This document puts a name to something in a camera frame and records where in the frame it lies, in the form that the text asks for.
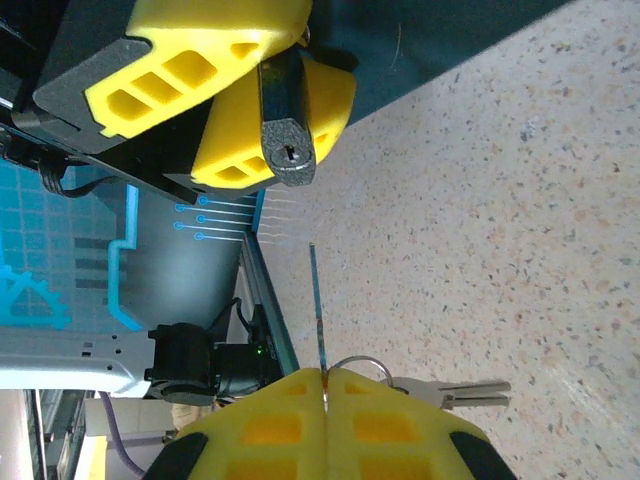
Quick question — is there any aluminium side frame rail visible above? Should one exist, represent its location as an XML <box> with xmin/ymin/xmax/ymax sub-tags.
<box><xmin>239</xmin><ymin>233</ymin><xmax>302</xmax><ymax>376</ymax></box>

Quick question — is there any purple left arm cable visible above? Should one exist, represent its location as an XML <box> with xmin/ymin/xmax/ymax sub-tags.
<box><xmin>98</xmin><ymin>391</ymin><xmax>147</xmax><ymax>477</ymax></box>

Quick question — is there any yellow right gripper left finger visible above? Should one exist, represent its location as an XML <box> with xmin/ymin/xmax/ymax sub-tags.
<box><xmin>143</xmin><ymin>367</ymin><xmax>330</xmax><ymax>480</ymax></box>

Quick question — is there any silver key ring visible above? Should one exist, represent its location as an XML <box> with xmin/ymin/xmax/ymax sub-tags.
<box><xmin>322</xmin><ymin>354</ymin><xmax>395</xmax><ymax>416</ymax></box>

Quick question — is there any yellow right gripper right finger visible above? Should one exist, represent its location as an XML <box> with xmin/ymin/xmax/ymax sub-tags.
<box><xmin>325</xmin><ymin>366</ymin><xmax>517</xmax><ymax>480</ymax></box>

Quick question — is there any black padlock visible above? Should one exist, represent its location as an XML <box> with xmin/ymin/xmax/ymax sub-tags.
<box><xmin>257</xmin><ymin>22</ymin><xmax>318</xmax><ymax>188</ymax></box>

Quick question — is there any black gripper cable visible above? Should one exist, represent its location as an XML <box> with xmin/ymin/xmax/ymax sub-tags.
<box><xmin>37</xmin><ymin>158</ymin><xmax>129</xmax><ymax>200</ymax></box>

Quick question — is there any silver spare key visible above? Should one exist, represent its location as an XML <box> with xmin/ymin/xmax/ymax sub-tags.
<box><xmin>385</xmin><ymin>375</ymin><xmax>513</xmax><ymax>397</ymax></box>
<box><xmin>438</xmin><ymin>392</ymin><xmax>512</xmax><ymax>412</ymax></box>

